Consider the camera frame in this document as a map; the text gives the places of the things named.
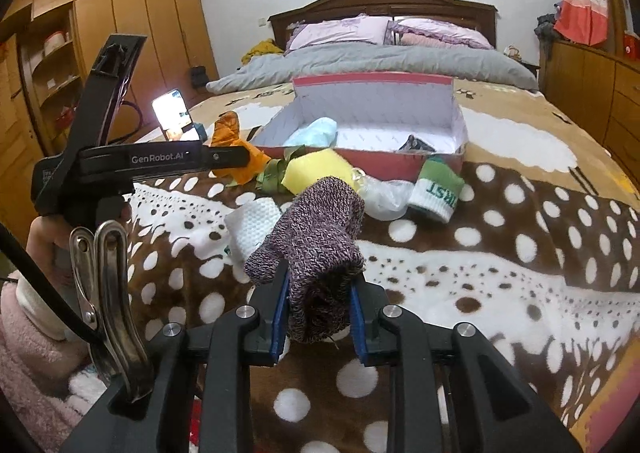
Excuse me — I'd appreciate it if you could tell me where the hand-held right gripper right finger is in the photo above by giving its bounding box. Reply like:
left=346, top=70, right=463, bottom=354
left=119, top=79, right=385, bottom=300
left=350, top=278, right=583, bottom=453

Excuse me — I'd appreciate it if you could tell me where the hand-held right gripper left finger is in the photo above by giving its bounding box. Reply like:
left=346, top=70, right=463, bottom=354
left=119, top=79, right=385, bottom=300
left=60, top=260, right=292, bottom=453

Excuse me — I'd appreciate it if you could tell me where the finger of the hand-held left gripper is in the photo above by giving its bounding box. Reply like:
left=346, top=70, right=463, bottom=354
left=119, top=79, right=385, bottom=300
left=202, top=143, right=251, bottom=170

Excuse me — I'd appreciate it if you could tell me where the orange toy piece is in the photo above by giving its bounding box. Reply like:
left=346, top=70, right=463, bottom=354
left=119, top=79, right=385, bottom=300
left=209, top=110, right=272, bottom=185

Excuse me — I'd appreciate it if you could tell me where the green ribbon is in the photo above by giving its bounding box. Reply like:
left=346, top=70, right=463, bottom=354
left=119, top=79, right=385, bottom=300
left=255, top=146, right=307, bottom=195

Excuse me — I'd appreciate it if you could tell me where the yellow sponge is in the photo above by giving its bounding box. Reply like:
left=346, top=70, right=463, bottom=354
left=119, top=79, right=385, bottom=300
left=280, top=148, right=362, bottom=197

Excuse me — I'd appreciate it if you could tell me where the grey fuzzy cloth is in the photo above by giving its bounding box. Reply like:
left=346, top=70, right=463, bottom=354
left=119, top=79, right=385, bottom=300
left=244, top=176, right=367, bottom=345

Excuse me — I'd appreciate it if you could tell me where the clear plastic bag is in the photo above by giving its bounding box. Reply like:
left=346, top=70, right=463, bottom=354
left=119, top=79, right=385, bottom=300
left=350, top=167, right=417, bottom=222

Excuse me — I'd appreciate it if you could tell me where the red cardboard box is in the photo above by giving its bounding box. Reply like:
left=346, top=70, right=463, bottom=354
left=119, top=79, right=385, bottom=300
left=248, top=72, right=470, bottom=184

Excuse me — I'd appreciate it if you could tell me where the green and white sock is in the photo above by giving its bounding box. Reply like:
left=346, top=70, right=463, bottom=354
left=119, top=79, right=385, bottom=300
left=406, top=156, right=464, bottom=224

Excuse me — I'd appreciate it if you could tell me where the person's left forearm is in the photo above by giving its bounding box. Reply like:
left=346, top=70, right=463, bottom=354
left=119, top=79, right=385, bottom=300
left=0, top=270, right=113, bottom=436

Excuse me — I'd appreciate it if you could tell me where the person's left hand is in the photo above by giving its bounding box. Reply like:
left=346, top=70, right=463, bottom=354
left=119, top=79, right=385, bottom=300
left=26, top=216, right=71, bottom=268

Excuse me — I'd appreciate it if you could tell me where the black gooseneck phone holder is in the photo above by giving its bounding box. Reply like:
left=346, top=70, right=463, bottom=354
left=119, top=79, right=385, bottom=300
left=107, top=100, right=209, bottom=147

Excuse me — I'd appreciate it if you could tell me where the smartphone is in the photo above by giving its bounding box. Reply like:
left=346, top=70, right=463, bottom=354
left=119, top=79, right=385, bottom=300
left=151, top=88, right=194, bottom=140

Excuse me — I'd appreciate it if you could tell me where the white knit cloth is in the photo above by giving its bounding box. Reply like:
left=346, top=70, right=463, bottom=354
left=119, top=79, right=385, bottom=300
left=224, top=197, right=284, bottom=259

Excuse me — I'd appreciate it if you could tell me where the light blue cloth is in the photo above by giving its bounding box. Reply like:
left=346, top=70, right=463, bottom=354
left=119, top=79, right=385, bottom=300
left=286, top=116, right=340, bottom=149

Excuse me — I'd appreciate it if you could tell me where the yellow cloth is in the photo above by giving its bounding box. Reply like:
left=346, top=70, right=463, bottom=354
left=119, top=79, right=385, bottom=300
left=241, top=38, right=285, bottom=65

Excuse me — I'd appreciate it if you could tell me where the metal spring clip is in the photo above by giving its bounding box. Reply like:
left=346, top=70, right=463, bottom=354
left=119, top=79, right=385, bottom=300
left=69, top=220, right=153, bottom=405

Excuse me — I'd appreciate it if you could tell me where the wooden wardrobe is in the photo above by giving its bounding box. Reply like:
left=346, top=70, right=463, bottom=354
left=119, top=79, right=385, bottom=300
left=0, top=0, right=220, bottom=184

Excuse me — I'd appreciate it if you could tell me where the grey duvet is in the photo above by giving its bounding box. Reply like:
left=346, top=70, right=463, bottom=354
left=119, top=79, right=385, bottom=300
left=206, top=44, right=540, bottom=95

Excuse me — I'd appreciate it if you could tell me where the brown printed blanket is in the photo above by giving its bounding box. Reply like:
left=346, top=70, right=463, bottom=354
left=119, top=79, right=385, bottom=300
left=115, top=78, right=640, bottom=453

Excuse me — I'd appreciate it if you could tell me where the plain lilac pillow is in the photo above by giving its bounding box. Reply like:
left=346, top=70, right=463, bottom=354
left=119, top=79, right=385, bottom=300
left=285, top=16, right=393, bottom=52

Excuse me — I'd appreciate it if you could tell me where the dark patterned sock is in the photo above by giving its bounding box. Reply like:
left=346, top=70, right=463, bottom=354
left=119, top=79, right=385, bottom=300
left=397, top=134, right=436, bottom=154

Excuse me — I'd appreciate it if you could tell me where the lilac pillow with ruffled edge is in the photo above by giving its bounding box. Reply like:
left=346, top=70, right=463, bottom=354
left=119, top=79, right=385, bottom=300
left=387, top=18, right=494, bottom=50

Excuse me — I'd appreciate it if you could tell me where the wooden cabinet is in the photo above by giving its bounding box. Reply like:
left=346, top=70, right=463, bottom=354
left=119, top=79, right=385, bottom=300
left=537, top=33, right=640, bottom=174

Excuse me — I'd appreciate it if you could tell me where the dark clothes pile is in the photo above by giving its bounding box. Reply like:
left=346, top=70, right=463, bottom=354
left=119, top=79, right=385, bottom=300
left=534, top=3, right=564, bottom=42

